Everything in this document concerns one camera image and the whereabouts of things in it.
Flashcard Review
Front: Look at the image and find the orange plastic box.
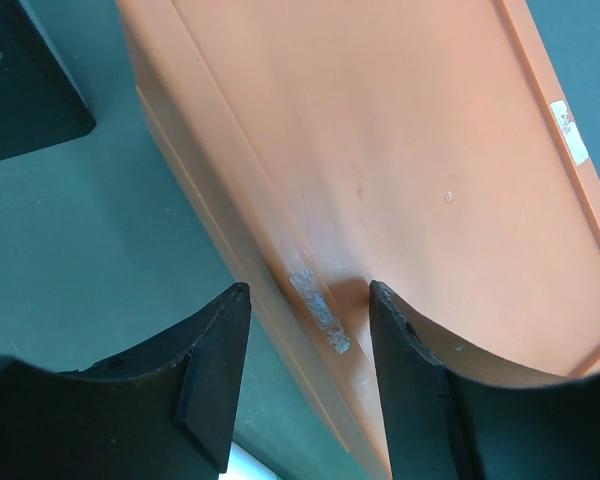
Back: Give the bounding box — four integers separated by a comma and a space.
118, 1, 600, 479

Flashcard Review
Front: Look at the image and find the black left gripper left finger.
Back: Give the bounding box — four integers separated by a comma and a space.
0, 283, 251, 479

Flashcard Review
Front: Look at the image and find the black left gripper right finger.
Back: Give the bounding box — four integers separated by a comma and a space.
369, 281, 600, 479

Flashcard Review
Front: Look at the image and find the black lever arch binder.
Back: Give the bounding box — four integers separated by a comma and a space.
0, 1, 96, 161

